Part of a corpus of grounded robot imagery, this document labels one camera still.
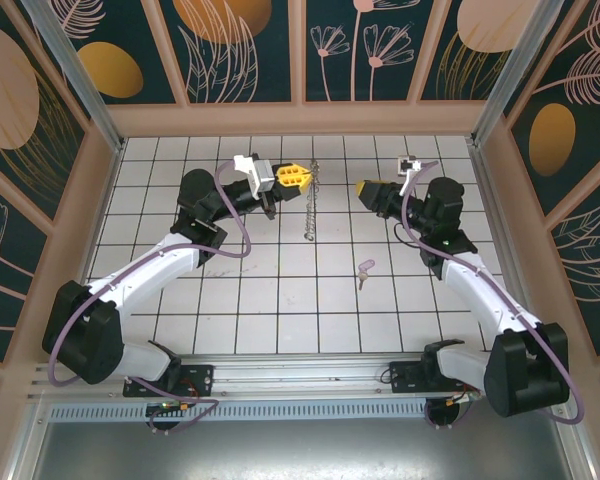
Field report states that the key with purple cap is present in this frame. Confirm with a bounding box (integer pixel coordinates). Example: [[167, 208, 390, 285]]
[[357, 258, 377, 291]]

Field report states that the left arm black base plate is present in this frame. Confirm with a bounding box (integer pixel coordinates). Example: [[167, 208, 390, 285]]
[[123, 363, 216, 399]]

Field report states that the silver chain of rings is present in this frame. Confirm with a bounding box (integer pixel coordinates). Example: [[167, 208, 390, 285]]
[[299, 158, 326, 242]]

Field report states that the aluminium side rail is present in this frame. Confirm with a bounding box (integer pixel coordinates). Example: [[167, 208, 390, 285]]
[[467, 141, 549, 357]]

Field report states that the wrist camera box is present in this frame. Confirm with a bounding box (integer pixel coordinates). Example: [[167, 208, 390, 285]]
[[232, 153, 276, 195], [396, 154, 424, 197]]

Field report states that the aluminium corner post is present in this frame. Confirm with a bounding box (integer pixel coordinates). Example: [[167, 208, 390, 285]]
[[470, 0, 552, 147], [21, 0, 125, 152]]

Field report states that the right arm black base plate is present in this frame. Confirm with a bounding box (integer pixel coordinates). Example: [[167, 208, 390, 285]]
[[388, 360, 481, 397]]

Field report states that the slotted grey cable duct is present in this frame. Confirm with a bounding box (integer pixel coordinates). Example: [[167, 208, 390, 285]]
[[44, 402, 561, 422]]

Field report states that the aluminium front rail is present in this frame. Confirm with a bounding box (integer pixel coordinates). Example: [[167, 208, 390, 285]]
[[27, 351, 576, 402]]

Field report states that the grey metal sheet panel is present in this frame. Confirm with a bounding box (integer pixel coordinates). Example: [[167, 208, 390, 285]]
[[27, 417, 589, 480]]

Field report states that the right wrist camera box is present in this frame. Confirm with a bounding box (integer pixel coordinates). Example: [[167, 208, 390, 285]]
[[396, 154, 424, 197]]

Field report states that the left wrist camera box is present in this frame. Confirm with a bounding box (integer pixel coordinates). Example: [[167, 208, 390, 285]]
[[232, 153, 276, 195]]

